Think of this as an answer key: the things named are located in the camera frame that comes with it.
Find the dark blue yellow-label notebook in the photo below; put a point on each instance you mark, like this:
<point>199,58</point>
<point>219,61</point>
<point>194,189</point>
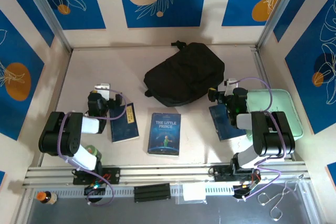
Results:
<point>123,127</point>
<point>221,124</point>

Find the black backpack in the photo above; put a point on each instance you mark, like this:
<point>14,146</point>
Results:
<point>183,77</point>

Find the Little Prince book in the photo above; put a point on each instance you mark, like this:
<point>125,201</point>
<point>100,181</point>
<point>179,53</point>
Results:
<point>164,134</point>

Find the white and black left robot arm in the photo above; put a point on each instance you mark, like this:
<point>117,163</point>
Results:
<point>60,134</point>

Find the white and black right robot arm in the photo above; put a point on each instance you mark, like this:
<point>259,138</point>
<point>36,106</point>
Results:
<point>273,134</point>

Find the green round container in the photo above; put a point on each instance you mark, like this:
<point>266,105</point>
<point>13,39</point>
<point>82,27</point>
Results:
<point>93,151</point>

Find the mint green tray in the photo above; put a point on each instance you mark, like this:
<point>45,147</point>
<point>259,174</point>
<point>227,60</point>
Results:
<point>283,103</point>

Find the blue poster dark circle leaf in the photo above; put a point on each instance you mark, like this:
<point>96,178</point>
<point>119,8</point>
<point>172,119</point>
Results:
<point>309,51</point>

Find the blue poster beige circle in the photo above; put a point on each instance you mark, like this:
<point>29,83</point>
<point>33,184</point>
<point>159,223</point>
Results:
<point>178,3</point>

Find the clear bag with white card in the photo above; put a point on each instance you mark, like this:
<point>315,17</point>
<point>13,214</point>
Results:
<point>193,192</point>

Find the blue poster small orange circle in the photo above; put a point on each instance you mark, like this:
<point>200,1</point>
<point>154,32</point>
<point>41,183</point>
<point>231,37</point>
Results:
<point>78,11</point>

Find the black ridged block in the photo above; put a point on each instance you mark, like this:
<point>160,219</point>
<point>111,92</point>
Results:
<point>152,193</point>

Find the blue poster large orange circle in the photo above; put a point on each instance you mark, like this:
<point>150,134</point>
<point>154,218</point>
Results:
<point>15,51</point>

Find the brown bottle with orange cap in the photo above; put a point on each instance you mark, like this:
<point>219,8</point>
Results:
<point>47,197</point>

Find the blue poster white flower lines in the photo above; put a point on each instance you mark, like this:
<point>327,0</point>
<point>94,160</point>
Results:
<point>31,9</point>

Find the plain blue poster corner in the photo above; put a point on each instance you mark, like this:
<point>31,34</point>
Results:
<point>2,178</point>
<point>332,172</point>

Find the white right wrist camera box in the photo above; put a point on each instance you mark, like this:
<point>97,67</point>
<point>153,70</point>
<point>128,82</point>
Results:
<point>231,83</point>

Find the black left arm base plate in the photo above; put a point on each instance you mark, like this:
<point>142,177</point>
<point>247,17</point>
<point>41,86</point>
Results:
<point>115,175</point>

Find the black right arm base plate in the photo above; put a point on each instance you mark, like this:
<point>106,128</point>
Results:
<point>220,174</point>

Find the aluminium mounting rail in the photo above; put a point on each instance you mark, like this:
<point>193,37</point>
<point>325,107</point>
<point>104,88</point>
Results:
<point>162,172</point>

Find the aluminium frame post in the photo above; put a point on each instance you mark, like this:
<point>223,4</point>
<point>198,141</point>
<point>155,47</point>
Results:
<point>277,11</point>
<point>48,14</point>

